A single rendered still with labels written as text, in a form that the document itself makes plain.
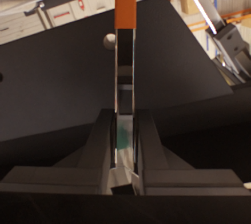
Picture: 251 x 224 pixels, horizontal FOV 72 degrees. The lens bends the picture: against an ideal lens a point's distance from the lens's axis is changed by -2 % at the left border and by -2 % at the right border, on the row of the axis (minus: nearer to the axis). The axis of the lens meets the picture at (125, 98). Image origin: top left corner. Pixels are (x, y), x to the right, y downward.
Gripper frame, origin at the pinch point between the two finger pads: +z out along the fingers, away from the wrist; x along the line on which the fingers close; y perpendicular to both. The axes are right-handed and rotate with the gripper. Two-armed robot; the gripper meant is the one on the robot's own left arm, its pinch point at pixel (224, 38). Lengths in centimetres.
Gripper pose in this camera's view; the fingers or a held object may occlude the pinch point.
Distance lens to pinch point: 28.6
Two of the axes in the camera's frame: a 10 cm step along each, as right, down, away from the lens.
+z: -7.0, -4.4, -5.6
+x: -1.7, -6.6, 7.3
